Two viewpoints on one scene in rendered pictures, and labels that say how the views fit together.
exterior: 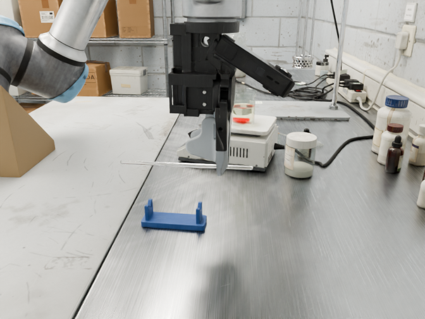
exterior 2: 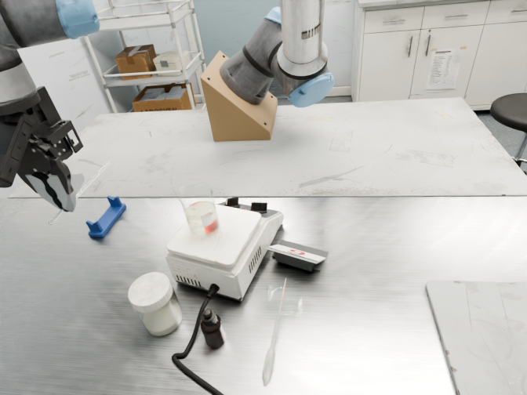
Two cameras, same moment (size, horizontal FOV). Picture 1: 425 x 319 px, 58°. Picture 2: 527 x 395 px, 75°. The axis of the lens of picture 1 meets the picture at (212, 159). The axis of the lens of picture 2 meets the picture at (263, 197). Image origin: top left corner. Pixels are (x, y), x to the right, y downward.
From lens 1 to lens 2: 1.06 m
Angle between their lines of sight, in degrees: 83
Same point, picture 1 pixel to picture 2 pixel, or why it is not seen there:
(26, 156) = (224, 131)
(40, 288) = not seen: hidden behind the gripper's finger
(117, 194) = (168, 187)
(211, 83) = not seen: hidden behind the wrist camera
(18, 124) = (217, 107)
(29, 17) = not seen: outside the picture
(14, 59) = (266, 54)
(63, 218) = (144, 172)
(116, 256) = (87, 201)
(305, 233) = (44, 301)
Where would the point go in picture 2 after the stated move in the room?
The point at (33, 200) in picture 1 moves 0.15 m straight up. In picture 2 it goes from (174, 156) to (158, 103)
